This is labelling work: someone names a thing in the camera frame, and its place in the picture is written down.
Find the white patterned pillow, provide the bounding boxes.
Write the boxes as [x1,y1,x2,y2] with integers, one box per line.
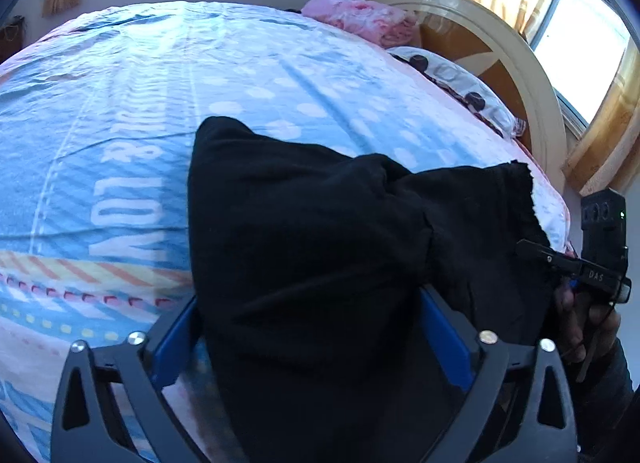
[387,46,527,140]

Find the pink and blue printed bed sheet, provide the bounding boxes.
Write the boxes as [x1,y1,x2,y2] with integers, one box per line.
[0,2,572,463]

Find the window beside headboard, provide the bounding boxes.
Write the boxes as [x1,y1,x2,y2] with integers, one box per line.
[529,0,632,140]

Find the cream and wood headboard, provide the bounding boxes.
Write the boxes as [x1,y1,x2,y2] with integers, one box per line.
[367,0,567,195]

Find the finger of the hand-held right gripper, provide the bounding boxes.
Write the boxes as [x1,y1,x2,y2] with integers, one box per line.
[515,239,584,278]

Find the person's right forearm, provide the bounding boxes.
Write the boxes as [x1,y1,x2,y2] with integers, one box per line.
[575,338,640,463]

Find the black pants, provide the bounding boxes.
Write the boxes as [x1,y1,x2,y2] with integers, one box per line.
[187,116,558,463]

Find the brown wooden desk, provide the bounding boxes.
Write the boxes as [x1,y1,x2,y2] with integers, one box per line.
[0,16,27,65]

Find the pink floral blanket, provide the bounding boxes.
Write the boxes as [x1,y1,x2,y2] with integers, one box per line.
[301,0,419,49]

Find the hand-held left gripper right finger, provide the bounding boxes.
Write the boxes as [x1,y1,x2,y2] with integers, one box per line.
[420,285,581,463]

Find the person's right hand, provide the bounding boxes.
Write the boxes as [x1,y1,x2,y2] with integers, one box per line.
[552,284,622,385]

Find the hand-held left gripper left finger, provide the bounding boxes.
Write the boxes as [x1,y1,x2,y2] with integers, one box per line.
[50,293,202,463]

